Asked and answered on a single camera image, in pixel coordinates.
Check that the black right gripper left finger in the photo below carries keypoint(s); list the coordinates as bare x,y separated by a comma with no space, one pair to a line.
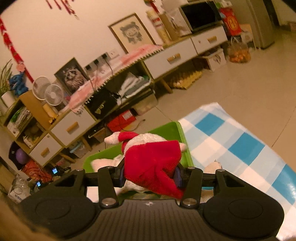
108,178

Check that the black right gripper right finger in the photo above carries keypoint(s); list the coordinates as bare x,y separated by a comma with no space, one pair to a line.
190,181

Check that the white soft cloth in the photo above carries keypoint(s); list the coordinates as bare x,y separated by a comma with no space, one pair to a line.
100,163

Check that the cream bunny plush doll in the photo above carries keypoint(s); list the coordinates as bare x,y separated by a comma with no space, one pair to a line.
212,167

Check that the red santa plush toy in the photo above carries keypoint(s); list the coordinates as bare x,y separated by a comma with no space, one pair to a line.
148,167

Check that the blue white checkered mat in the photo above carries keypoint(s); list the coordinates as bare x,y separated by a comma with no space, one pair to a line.
213,135

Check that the green plastic storage bin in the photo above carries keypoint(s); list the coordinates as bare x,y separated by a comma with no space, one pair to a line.
172,133

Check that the red box under cabinet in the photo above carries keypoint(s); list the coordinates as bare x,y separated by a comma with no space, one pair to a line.
121,121

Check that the wooden tv cabinet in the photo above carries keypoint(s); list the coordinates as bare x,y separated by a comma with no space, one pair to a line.
70,126

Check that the purple ball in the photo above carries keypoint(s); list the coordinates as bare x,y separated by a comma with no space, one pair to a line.
22,157

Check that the egg tray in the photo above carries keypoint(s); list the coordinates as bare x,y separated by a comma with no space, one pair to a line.
184,80

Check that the framed cat picture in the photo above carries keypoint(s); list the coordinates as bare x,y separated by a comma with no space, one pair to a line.
72,76

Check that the white desk fan pair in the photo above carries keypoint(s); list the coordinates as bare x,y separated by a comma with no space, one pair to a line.
43,89

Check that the white cardboard box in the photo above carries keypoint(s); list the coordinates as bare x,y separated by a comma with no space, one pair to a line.
214,59

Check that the pink lace cloth runner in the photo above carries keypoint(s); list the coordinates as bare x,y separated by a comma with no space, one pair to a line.
100,80

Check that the blue stitch plush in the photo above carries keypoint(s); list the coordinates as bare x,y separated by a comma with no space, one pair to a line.
17,85

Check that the bag of oranges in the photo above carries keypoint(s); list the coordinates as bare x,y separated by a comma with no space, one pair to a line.
238,52

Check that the framed cartoon girl picture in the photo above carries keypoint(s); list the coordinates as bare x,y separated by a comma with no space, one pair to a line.
131,33

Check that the potted green plant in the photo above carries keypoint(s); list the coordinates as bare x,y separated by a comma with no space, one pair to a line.
7,96

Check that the red gift box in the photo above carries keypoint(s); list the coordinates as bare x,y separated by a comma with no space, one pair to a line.
230,21

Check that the grey refrigerator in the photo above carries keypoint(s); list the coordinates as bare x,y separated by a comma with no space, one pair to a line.
262,22

